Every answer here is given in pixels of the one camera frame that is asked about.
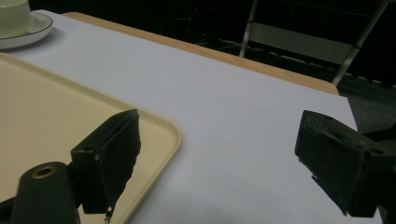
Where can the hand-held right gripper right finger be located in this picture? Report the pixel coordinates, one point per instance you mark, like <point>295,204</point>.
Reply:
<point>339,161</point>

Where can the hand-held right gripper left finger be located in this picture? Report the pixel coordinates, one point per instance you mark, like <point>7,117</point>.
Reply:
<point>109,161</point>

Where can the beige plastic tray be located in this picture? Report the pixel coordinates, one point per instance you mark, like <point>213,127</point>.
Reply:
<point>46,105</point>

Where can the white saucer with dark rim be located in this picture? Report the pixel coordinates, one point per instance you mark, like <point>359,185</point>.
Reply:
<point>34,29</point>

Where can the pale green cup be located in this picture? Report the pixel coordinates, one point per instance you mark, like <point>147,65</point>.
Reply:
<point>12,15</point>

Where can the metal stand frame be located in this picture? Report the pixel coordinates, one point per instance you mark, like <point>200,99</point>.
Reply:
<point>299,40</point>

